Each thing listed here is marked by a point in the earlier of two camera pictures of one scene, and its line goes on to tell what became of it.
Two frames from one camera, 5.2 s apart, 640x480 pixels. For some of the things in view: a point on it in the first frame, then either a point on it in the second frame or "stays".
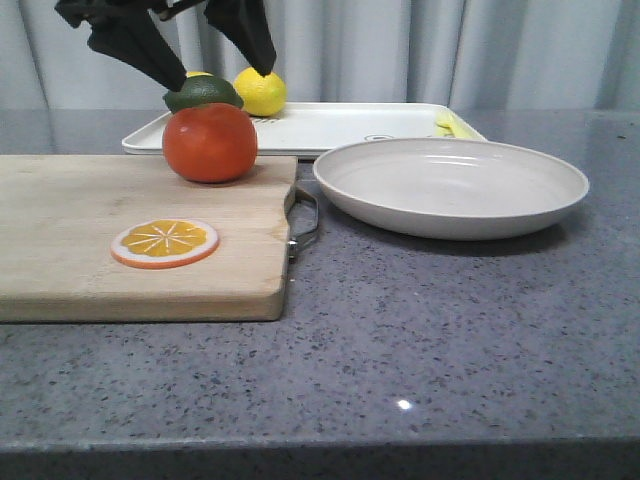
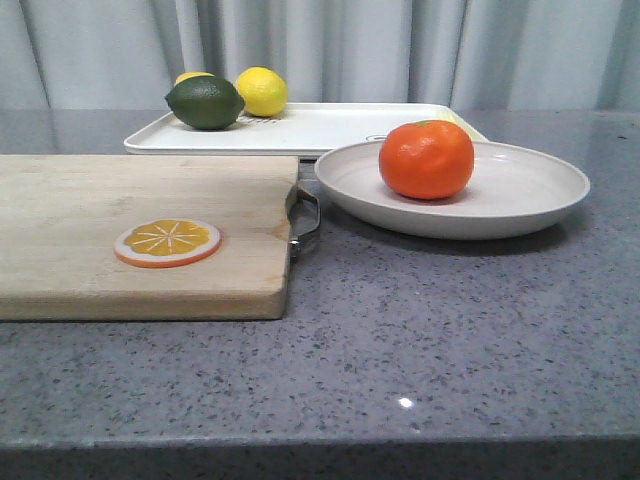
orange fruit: (209, 142) to (426, 159)
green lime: (202, 90) stays
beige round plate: (451, 189) stays
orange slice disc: (163, 243) stays
